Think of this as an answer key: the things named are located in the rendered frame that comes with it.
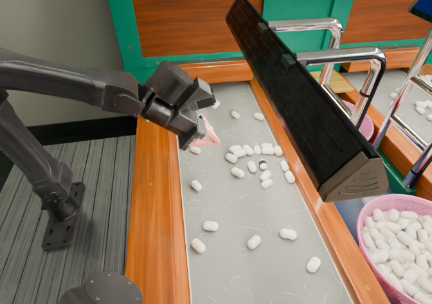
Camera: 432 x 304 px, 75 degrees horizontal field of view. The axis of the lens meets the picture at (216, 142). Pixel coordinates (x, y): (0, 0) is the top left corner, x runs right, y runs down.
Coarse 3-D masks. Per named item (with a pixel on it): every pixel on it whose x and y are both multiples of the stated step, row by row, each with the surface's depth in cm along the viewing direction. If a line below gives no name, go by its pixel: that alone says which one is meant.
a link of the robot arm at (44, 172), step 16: (0, 96) 52; (0, 112) 51; (0, 128) 51; (16, 128) 54; (0, 144) 54; (16, 144) 55; (32, 144) 57; (16, 160) 57; (32, 160) 58; (48, 160) 62; (32, 176) 60; (48, 176) 61; (64, 176) 66; (64, 192) 65
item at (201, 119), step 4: (200, 116) 65; (200, 120) 63; (204, 120) 64; (200, 124) 61; (204, 124) 63; (208, 124) 66; (200, 128) 60; (204, 128) 62; (204, 132) 60; (200, 136) 61; (204, 136) 61; (204, 140) 68; (208, 140) 68; (212, 140) 69
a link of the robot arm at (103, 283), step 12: (96, 276) 27; (108, 276) 28; (120, 276) 29; (72, 288) 24; (84, 288) 25; (96, 288) 25; (108, 288) 26; (120, 288) 27; (132, 288) 28; (60, 300) 23; (72, 300) 23; (84, 300) 23; (96, 300) 24; (108, 300) 25; (120, 300) 25; (132, 300) 26
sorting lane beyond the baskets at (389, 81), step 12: (396, 72) 119; (360, 84) 111; (384, 84) 111; (396, 84) 111; (384, 96) 105; (408, 96) 105; (420, 96) 105; (384, 108) 99; (408, 108) 99; (408, 120) 94; (420, 120) 94; (420, 132) 89
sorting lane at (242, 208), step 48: (240, 96) 105; (240, 144) 85; (192, 192) 71; (240, 192) 71; (288, 192) 71; (240, 240) 62; (288, 240) 62; (192, 288) 54; (240, 288) 54; (288, 288) 54; (336, 288) 54
